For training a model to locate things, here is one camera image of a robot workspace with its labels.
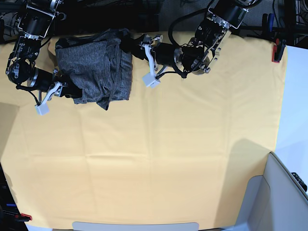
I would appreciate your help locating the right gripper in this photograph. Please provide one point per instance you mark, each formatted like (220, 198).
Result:
(43, 81)

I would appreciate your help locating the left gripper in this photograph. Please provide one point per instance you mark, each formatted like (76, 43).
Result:
(164, 54)

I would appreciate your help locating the grey long sleeve shirt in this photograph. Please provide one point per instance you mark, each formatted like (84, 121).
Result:
(97, 65)

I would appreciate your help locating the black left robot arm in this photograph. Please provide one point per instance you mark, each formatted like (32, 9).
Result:
(201, 51)

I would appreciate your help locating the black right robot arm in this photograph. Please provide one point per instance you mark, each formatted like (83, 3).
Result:
(37, 16)

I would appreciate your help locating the yellow table cloth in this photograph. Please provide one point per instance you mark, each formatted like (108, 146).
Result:
(181, 152)

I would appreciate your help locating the red clamp left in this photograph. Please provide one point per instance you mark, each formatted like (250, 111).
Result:
(22, 218)

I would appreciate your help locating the red clamp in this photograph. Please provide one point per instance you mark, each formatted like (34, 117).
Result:
(278, 50)
(22, 218)

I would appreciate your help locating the red clamp right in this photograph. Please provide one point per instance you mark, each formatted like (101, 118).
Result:
(278, 50)

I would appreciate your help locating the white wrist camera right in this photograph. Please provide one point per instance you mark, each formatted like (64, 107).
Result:
(42, 107)

